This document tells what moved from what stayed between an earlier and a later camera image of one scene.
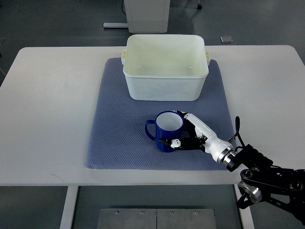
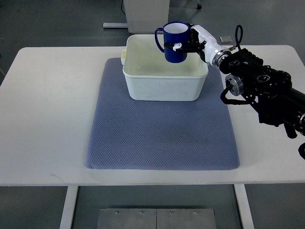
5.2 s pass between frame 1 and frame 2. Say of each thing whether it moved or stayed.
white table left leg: stayed
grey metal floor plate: stayed
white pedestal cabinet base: stayed
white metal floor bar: stayed
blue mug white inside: moved
